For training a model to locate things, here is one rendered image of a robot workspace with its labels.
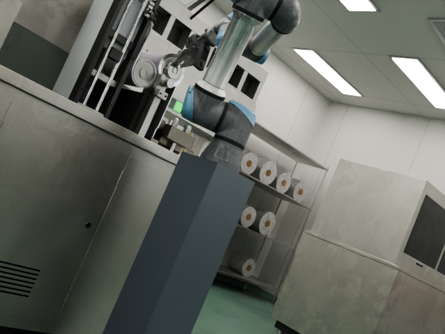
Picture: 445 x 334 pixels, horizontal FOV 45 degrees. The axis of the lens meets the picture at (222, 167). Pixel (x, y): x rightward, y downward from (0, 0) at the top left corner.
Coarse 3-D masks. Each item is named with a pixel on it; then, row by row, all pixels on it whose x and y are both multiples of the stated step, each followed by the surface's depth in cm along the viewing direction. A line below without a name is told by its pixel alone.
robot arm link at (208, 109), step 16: (240, 0) 175; (256, 0) 174; (272, 0) 174; (240, 16) 177; (256, 16) 176; (272, 16) 177; (224, 32) 182; (240, 32) 178; (224, 48) 180; (240, 48) 181; (224, 64) 181; (208, 80) 183; (224, 80) 184; (192, 96) 183; (208, 96) 183; (224, 96) 186; (192, 112) 184; (208, 112) 184; (208, 128) 189
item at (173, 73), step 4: (168, 64) 238; (172, 64) 238; (168, 68) 237; (172, 68) 239; (176, 68) 240; (180, 68) 241; (168, 72) 237; (172, 72) 239; (176, 72) 241; (180, 72) 241; (168, 76) 239; (172, 76) 239; (176, 76) 241
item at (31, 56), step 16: (16, 32) 225; (16, 48) 227; (32, 48) 231; (48, 48) 236; (0, 64) 224; (16, 64) 228; (32, 64) 233; (48, 64) 237; (32, 80) 234; (48, 80) 239; (96, 96) 256
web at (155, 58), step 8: (144, 40) 229; (104, 48) 220; (136, 56) 229; (144, 56) 248; (152, 56) 244; (160, 56) 241; (96, 64) 219; (104, 64) 245; (112, 64) 240; (120, 64) 235; (128, 72) 230; (88, 80) 219; (128, 80) 232; (88, 88) 217; (144, 88) 234; (168, 88) 248
